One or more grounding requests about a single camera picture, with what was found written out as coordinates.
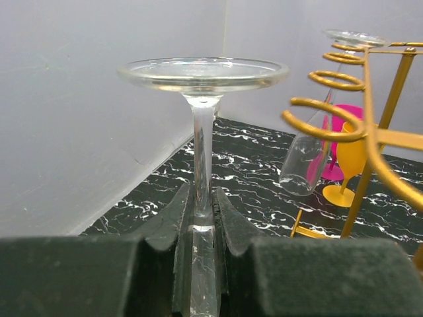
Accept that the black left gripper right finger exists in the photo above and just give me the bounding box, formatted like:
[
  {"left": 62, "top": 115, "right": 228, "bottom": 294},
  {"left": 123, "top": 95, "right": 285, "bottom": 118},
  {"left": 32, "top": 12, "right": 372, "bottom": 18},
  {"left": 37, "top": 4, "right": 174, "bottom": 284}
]
[{"left": 213, "top": 188, "right": 422, "bottom": 316}]

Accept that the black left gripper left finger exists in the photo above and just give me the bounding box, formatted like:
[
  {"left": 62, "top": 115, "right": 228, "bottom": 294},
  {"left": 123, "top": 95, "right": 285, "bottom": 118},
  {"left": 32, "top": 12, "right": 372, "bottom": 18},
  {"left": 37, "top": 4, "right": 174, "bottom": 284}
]
[{"left": 1, "top": 184, "right": 190, "bottom": 316}]

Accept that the clear wine glass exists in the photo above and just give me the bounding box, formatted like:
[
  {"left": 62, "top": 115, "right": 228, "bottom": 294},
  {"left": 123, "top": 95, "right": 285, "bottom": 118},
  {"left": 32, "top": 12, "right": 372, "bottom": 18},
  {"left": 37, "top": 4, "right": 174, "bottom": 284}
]
[
  {"left": 279, "top": 29, "right": 389, "bottom": 196},
  {"left": 118, "top": 57, "right": 289, "bottom": 316}
]

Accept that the pink plastic wine glass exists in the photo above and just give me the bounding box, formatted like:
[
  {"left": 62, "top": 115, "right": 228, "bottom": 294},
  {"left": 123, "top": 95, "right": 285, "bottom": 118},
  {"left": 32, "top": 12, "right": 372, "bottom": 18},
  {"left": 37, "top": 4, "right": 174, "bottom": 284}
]
[{"left": 306, "top": 104, "right": 365, "bottom": 182}]

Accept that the orange plastic wine glass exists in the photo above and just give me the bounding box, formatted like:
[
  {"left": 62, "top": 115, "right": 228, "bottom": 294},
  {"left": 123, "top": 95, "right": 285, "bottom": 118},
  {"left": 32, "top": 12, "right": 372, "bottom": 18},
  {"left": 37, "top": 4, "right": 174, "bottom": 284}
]
[{"left": 323, "top": 139, "right": 367, "bottom": 207}]

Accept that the gold wire wine glass rack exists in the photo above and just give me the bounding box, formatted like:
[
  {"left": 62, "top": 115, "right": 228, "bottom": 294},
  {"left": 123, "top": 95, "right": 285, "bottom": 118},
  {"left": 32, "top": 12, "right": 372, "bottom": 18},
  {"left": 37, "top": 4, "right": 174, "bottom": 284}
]
[{"left": 282, "top": 42, "right": 422, "bottom": 238}]

